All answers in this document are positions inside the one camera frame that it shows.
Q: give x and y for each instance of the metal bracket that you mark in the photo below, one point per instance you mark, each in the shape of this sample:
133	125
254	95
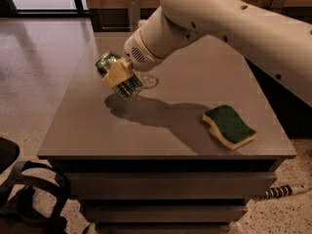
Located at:
277	5
133	13

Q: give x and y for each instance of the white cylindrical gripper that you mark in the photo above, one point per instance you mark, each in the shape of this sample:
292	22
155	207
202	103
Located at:
140	54

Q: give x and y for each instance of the black bag with straps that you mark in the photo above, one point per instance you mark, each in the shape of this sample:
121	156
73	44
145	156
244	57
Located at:
17	215

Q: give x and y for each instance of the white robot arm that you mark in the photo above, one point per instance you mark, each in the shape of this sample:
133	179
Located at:
276	44

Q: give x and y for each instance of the green soda can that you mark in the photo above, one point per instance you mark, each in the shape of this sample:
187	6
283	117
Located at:
117	73

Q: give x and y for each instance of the right metal bracket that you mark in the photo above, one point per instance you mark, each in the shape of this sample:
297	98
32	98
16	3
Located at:
277	5

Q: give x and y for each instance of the clear plastic water bottle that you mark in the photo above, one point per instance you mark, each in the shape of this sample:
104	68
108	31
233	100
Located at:
148	79

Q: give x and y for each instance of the green and yellow sponge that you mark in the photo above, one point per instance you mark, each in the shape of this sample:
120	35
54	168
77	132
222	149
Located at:
228	127

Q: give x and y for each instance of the left metal bracket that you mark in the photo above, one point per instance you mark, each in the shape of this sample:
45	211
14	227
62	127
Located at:
133	13

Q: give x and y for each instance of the grey drawer cabinet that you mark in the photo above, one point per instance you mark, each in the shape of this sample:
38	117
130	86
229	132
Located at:
151	165

